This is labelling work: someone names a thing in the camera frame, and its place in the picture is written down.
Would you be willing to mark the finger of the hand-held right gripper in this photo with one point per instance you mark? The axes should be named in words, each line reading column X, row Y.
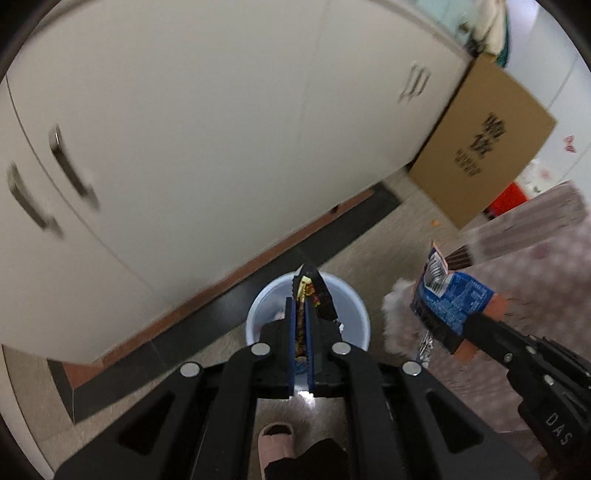
column 494, row 339

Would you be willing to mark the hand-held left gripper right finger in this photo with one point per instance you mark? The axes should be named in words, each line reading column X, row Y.
column 310, row 350

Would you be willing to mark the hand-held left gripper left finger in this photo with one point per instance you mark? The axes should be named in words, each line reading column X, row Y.
column 290, row 350

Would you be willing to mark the light blue trash bin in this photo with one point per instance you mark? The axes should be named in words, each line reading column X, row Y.
column 353, row 314

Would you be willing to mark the dark snack wrapper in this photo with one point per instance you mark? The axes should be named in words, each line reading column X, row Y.
column 323, row 295

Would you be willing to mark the blue and orange wrapper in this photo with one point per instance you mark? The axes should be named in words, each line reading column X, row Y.
column 455, row 295

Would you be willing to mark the pink floral bed sheet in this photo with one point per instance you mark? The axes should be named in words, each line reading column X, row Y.
column 549, row 286

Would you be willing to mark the fluffy pink cloth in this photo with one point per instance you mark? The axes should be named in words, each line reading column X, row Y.
column 397, row 318

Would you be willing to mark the pink slipper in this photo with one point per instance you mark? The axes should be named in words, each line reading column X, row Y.
column 274, row 445

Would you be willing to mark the striped pink cloth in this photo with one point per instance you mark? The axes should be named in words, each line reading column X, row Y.
column 531, row 221

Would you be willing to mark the red container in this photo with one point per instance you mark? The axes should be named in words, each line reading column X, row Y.
column 505, row 201

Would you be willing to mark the brown cardboard box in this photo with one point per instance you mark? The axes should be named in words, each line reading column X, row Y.
column 485, row 138

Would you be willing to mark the pink bow sticker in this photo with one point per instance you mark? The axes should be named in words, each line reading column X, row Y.
column 571, row 143

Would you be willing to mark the white cabinet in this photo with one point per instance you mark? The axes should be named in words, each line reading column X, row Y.
column 207, row 138

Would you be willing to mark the white wardrobe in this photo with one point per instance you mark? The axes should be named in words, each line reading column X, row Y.
column 554, row 69

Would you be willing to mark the hanging clothes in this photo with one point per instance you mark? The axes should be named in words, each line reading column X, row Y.
column 485, row 27

